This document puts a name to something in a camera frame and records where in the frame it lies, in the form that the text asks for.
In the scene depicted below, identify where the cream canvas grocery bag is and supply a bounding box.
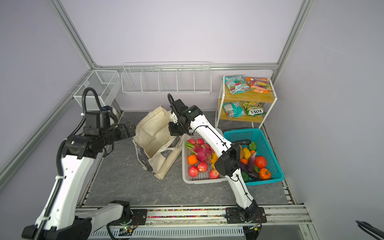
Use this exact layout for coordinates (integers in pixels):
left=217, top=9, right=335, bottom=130
left=133, top=106, right=184, bottom=180

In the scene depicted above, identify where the orange tangerine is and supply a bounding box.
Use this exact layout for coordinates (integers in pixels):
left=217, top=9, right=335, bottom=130
left=187, top=155, right=199, bottom=166

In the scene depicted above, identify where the pink dragon fruit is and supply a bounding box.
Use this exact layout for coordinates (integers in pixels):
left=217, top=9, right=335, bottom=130
left=186, top=142, right=214, bottom=163

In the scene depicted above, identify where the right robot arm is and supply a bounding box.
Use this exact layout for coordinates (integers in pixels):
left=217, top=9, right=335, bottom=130
left=168, top=94, right=267, bottom=224

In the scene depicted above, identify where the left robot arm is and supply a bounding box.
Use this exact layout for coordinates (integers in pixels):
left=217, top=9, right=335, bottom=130
left=22, top=88, right=136, bottom=240

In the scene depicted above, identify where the teal snack bag lower shelf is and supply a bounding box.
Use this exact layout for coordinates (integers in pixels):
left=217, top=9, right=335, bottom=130
left=223, top=102, right=246, bottom=119

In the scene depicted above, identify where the teal snack bag shelf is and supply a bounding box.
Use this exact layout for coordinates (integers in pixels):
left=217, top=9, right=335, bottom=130
left=224, top=75, right=251, bottom=95
left=223, top=102, right=246, bottom=119

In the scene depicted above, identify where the teal snack bag top shelf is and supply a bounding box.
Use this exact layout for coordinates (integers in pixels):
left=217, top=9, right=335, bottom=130
left=224, top=75, right=251, bottom=95

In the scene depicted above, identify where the green Foxs snack bag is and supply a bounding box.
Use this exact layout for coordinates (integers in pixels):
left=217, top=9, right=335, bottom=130
left=242, top=101, right=266, bottom=117

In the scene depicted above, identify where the orange snack bag top shelf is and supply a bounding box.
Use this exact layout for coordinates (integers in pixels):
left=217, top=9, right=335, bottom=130
left=246, top=78, right=273, bottom=94

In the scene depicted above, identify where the red apple front left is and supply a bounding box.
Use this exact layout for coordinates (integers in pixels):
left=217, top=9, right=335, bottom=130
left=189, top=166, right=199, bottom=178

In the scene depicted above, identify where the red apple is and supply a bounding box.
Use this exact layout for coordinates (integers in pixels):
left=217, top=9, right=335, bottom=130
left=209, top=169, right=220, bottom=180
left=189, top=166, right=199, bottom=178
left=197, top=162, right=208, bottom=173

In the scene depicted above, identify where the red apple front middle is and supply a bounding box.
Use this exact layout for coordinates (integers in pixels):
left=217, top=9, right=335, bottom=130
left=197, top=162, right=208, bottom=173

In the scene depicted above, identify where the small white mesh basket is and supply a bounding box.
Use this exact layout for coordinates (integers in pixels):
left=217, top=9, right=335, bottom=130
left=73, top=70, right=122, bottom=107

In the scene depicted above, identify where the white plastic fruit basket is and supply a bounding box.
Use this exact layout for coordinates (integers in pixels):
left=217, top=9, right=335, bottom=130
left=182, top=132, right=227, bottom=184

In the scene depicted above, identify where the red apple front right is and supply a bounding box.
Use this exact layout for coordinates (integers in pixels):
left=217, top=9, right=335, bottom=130
left=209, top=169, right=220, bottom=180

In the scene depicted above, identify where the dark cucumber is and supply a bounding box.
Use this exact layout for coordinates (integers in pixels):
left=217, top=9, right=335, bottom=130
left=233, top=140, right=252, bottom=146

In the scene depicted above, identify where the wooden two-tier shelf rack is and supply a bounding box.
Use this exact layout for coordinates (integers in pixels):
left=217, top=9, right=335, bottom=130
left=215, top=75, right=278, bottom=129

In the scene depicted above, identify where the yellow corn cob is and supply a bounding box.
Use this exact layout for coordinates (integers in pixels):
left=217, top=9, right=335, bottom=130
left=242, top=148, right=252, bottom=160

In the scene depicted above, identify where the purple eggplant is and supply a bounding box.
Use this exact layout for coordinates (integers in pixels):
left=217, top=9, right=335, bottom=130
left=239, top=153, right=261, bottom=181

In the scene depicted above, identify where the green avocado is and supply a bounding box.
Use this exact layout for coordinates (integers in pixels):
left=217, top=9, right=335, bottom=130
left=241, top=171, right=250, bottom=183

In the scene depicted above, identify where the teal plastic vegetable basket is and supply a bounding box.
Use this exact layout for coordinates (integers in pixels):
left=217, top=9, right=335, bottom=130
left=224, top=129, right=285, bottom=186

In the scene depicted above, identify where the red tomato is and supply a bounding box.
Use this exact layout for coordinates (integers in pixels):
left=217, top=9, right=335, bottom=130
left=255, top=156, right=268, bottom=169

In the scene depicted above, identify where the long white wire basket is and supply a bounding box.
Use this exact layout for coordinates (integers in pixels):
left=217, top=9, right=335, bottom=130
left=121, top=62, right=212, bottom=94

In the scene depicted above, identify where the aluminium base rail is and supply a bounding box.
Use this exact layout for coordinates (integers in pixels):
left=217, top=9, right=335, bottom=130
left=89, top=205, right=319, bottom=240

